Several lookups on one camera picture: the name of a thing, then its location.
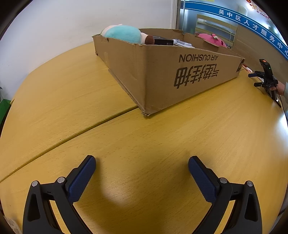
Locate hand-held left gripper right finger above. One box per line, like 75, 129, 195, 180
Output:
188, 155, 263, 234

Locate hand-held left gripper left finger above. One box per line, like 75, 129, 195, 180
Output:
22, 155, 97, 234

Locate brown cardboard box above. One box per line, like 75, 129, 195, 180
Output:
92, 28, 246, 117

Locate wooden desktop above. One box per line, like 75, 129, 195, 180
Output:
0, 42, 288, 234

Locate person's right hand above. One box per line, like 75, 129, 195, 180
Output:
270, 82, 286, 95

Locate blue banner sign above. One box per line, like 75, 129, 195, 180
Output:
182, 0, 288, 59

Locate pink plush toy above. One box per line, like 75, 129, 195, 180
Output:
198, 33, 228, 48

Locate white flat pack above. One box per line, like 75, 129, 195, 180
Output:
172, 39, 196, 48

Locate beige patterned cloth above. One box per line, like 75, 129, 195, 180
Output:
3, 217, 23, 234

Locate small black box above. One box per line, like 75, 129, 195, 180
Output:
153, 36, 175, 46

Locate green container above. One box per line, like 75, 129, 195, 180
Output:
0, 98, 12, 130

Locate teal cow plush toy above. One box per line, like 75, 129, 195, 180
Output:
100, 24, 155, 45

